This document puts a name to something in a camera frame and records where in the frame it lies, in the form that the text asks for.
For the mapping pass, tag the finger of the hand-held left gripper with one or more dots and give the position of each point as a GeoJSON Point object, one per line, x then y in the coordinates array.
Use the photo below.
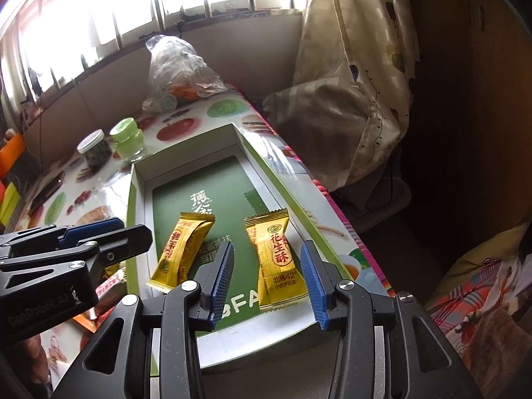
{"type": "Point", "coordinates": [129, 239]}
{"type": "Point", "coordinates": [95, 229]}

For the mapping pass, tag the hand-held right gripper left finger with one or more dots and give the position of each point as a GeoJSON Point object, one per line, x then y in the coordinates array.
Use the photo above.
{"type": "Point", "coordinates": [220, 282]}

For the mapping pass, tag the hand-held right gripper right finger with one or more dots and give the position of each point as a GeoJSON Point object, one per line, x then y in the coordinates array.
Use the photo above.
{"type": "Point", "coordinates": [314, 286]}

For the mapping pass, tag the yellow candy packet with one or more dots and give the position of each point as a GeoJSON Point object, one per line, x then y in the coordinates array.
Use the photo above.
{"type": "Point", "coordinates": [178, 249]}
{"type": "Point", "coordinates": [276, 257]}

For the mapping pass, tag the green and white cardboard box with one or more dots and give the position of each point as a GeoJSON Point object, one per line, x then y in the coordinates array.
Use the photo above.
{"type": "Point", "coordinates": [199, 183]}

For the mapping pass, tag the person's left hand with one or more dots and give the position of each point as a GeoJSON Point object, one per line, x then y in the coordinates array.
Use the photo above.
{"type": "Point", "coordinates": [37, 359]}

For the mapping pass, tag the gold snack stick packet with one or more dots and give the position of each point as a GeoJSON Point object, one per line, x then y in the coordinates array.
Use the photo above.
{"type": "Point", "coordinates": [110, 286]}

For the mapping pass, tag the white lid jar dark contents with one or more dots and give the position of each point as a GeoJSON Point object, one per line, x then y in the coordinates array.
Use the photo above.
{"type": "Point", "coordinates": [95, 151]}

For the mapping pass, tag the yellow-green box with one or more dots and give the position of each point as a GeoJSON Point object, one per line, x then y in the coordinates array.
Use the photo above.
{"type": "Point", "coordinates": [7, 205]}

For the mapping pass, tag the green lid glass jar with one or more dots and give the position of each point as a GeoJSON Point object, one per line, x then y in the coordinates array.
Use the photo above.
{"type": "Point", "coordinates": [126, 137]}

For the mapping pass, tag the orange round box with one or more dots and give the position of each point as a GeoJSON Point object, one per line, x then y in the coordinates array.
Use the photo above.
{"type": "Point", "coordinates": [12, 156]}

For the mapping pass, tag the fruit print tablecloth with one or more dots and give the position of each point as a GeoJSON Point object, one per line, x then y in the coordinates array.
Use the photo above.
{"type": "Point", "coordinates": [187, 126]}

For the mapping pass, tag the pale green round lid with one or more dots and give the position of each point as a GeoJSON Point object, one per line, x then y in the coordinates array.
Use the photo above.
{"type": "Point", "coordinates": [160, 103]}

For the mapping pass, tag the colourful printed cushion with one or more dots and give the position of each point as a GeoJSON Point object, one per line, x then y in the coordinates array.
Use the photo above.
{"type": "Point", "coordinates": [478, 299]}

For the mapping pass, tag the clear plastic bag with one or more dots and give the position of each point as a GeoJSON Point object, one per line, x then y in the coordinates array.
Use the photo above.
{"type": "Point", "coordinates": [183, 62]}

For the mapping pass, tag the barred window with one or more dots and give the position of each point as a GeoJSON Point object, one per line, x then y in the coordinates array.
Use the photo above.
{"type": "Point", "coordinates": [104, 12]}

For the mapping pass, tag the brown wooden wardrobe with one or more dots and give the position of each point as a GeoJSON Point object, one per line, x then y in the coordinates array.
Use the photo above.
{"type": "Point", "coordinates": [465, 112]}

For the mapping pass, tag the cream leaf print curtain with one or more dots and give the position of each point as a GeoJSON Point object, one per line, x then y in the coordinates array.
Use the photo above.
{"type": "Point", "coordinates": [353, 50]}

